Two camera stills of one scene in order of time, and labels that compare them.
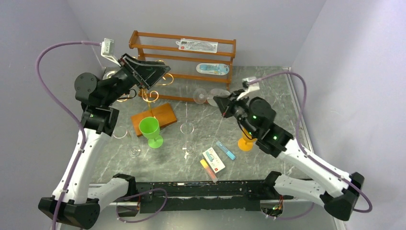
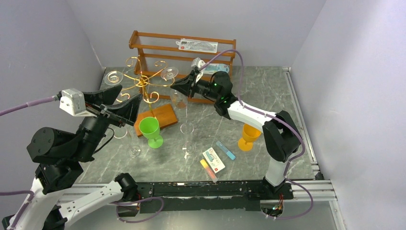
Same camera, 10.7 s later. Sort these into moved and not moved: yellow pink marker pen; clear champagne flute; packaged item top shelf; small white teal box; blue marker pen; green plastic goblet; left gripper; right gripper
Moved: left gripper; right gripper
Not moved: clear champagne flute; green plastic goblet; packaged item top shelf; blue marker pen; yellow pink marker pen; small white teal box
